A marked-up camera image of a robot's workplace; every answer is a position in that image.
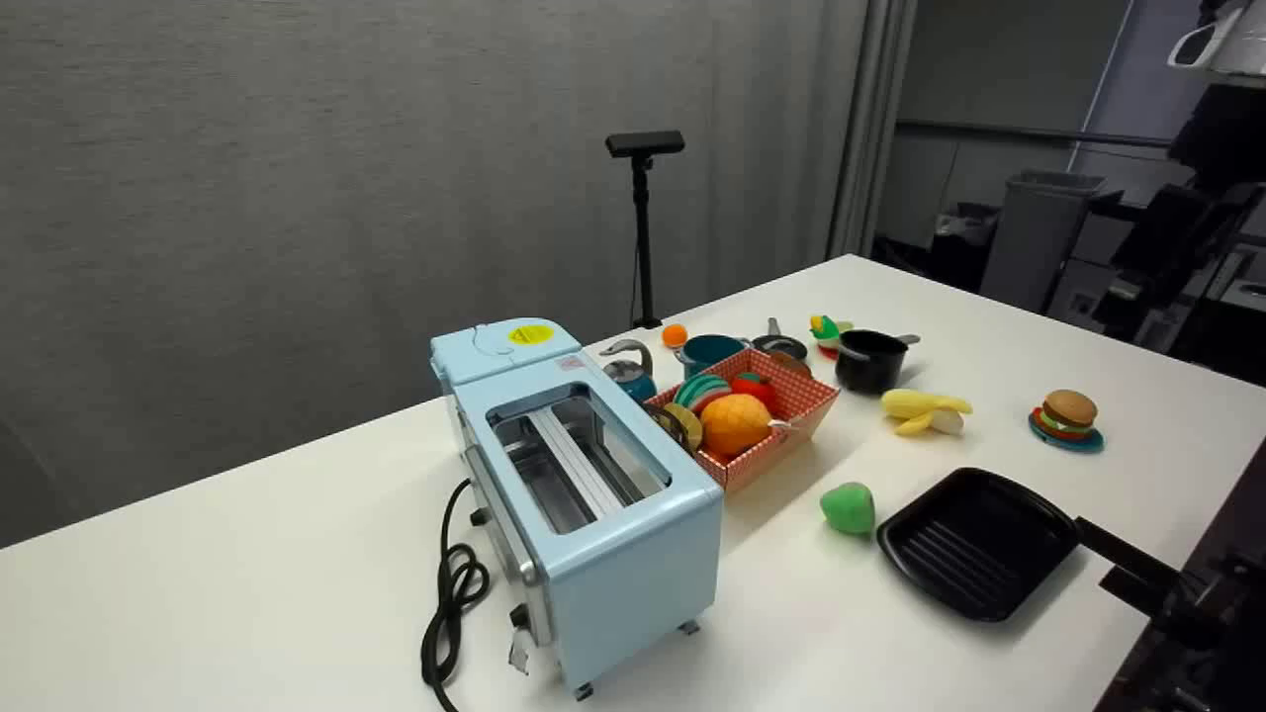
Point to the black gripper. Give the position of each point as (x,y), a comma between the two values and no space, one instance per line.
(1226,130)

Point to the yellow banana plushie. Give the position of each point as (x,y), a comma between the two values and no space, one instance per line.
(914,408)

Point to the black toy pot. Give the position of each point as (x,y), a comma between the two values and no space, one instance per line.
(874,364)

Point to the green pear plushie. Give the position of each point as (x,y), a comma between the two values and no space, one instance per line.
(847,507)

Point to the red tomato plushie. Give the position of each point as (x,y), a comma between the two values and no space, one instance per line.
(759,389)

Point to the red checkered cardboard box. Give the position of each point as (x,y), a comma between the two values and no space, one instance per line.
(781,439)

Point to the green watermelon slice plushie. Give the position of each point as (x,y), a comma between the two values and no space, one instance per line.
(697,389)

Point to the white cabinet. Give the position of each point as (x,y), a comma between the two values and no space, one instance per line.
(1044,237)

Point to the black bin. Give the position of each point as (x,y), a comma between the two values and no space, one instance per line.
(961,242)

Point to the toy burger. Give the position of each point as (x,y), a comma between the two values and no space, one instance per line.
(1065,412)

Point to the teal toy plate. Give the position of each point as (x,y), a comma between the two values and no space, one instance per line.
(1085,445)

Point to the green red vegetable toy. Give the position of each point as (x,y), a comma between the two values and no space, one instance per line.
(829,328)

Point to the black grill pan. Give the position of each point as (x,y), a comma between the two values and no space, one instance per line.
(976,540)

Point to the small dark toy pan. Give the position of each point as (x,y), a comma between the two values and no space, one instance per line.
(781,349)

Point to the teal toy bowl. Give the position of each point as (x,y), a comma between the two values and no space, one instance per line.
(715,349)

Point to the small orange ball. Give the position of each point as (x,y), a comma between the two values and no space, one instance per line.
(676,339)

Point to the silver toy kettle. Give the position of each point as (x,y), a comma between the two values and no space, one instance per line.
(626,362)

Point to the light blue toaster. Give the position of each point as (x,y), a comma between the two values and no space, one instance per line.
(620,553)

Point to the black equipment mount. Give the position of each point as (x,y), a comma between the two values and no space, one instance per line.
(1209,619)

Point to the black camera on stand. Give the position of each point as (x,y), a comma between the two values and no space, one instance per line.
(641,142)

